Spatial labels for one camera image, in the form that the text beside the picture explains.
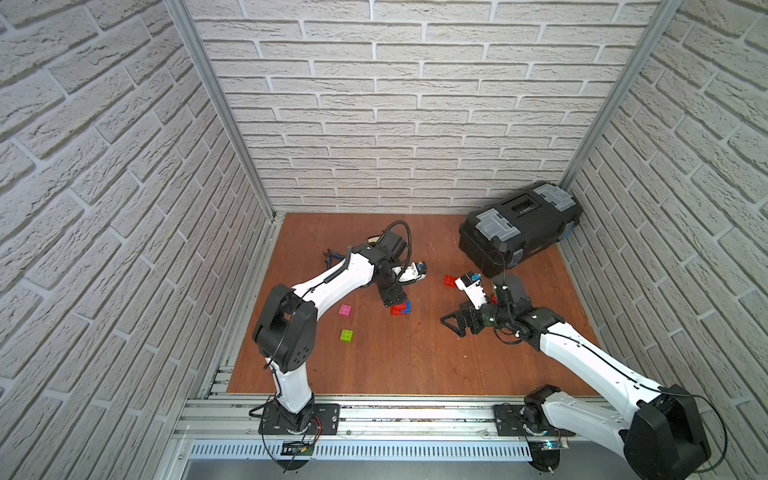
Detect black plastic toolbox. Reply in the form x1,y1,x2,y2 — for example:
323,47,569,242
459,182,583,277

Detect blue handled pliers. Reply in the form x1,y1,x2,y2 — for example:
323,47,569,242
323,249,345,269

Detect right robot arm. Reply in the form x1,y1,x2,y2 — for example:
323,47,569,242
440,272,711,479

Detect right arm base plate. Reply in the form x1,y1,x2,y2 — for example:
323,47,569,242
492,403,576,438

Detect aluminium rail frame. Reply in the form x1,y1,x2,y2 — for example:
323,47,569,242
155,368,579,479

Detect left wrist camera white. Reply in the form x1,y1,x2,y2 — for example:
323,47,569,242
398,262,428,284

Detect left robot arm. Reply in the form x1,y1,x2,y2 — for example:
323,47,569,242
252,220,412,416

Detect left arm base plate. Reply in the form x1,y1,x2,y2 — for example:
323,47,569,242
259,402,341,436

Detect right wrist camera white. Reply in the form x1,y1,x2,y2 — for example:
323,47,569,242
454,272,490,310

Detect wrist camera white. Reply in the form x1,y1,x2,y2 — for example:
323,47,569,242
454,272,490,310
398,262,428,284

